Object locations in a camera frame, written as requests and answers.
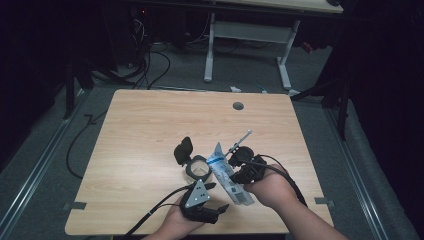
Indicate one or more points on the metal floor rail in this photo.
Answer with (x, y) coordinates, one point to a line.
(360, 186)
(33, 173)

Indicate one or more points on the dark computer case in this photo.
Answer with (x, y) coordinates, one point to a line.
(123, 40)

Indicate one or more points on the white-framed desk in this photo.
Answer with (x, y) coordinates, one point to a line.
(248, 32)

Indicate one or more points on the black tripod stand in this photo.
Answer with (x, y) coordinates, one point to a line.
(342, 113)

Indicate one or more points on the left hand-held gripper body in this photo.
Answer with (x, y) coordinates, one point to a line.
(196, 200)

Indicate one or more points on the person's right hand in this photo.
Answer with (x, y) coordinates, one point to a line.
(271, 188)

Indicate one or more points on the small red object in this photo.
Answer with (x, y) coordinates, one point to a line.
(307, 47)

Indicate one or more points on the grey tape piece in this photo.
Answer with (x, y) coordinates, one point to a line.
(76, 206)
(324, 201)

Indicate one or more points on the person's left hand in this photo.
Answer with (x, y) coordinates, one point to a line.
(180, 225)

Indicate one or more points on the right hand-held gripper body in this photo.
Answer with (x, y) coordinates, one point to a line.
(248, 163)

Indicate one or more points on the small white plug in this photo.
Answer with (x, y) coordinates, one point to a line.
(235, 89)

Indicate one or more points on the white and blue pouch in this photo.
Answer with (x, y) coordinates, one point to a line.
(230, 186)

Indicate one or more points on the black metal stand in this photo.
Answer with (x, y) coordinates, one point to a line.
(69, 96)

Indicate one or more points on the glass jar with black lid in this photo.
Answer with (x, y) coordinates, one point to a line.
(196, 168)

